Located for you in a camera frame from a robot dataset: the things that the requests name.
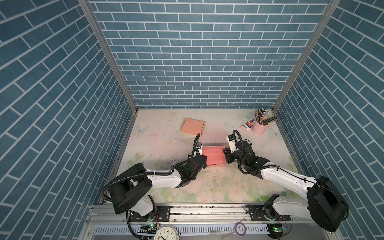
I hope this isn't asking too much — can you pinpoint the pink paper box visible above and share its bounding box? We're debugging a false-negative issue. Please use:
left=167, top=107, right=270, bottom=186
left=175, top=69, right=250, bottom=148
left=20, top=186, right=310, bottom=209
left=202, top=146, right=226, bottom=167

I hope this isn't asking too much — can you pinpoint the orange paper box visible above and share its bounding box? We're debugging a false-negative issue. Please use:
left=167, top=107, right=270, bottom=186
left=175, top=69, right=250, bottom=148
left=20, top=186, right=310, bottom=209
left=181, top=118, right=205, bottom=136

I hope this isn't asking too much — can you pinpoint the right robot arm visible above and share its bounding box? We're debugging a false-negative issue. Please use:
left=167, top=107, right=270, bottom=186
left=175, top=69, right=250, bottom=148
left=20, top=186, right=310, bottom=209
left=223, top=141, right=350, bottom=233

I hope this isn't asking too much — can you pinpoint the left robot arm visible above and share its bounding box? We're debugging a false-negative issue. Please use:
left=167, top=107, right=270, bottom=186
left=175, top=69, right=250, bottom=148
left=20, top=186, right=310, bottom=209
left=101, top=134, right=207, bottom=219

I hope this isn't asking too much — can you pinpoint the pink pencil cup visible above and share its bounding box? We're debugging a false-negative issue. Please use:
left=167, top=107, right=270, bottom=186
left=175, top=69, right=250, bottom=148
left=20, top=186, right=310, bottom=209
left=251, top=120, right=269, bottom=136

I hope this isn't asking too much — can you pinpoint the coloured pencils bundle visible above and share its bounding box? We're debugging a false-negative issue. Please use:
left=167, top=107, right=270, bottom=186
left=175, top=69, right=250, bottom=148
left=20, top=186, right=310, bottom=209
left=255, top=108, right=277, bottom=126

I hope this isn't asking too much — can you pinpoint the white analog clock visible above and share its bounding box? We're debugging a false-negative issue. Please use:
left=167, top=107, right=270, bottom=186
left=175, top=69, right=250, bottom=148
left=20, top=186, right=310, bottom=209
left=154, top=226, right=180, bottom=240

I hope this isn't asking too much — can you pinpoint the purple tape roll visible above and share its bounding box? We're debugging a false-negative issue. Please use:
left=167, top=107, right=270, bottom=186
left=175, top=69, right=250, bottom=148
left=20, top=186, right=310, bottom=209
left=234, top=222, right=247, bottom=237

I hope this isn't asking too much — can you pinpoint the green lit circuit board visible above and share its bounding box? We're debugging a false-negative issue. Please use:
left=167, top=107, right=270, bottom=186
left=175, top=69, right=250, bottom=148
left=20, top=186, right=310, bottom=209
left=267, top=224, right=285, bottom=240

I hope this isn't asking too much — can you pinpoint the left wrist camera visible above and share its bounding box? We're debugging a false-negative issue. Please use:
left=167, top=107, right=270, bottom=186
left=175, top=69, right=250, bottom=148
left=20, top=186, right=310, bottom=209
left=194, top=142, right=203, bottom=156

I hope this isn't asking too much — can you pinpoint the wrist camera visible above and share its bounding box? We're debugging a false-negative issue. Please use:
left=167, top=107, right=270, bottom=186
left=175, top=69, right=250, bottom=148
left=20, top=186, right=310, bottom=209
left=226, top=134, right=238, bottom=153
left=194, top=142, right=203, bottom=156

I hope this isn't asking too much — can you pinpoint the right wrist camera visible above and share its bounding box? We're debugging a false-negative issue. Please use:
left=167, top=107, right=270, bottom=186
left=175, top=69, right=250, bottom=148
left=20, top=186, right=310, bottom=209
left=226, top=134, right=238, bottom=153

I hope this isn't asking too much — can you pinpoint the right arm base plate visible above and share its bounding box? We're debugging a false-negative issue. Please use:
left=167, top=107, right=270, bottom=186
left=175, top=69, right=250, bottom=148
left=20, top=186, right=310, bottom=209
left=245, top=205, right=291, bottom=222

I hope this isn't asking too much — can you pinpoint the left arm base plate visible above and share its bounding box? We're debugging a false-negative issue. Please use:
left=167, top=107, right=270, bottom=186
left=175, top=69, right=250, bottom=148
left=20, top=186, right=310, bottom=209
left=129, top=206, right=171, bottom=223

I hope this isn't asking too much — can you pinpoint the aluminium rail frame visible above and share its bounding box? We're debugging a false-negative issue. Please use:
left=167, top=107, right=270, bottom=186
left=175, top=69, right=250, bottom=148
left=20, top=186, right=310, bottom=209
left=79, top=203, right=342, bottom=240

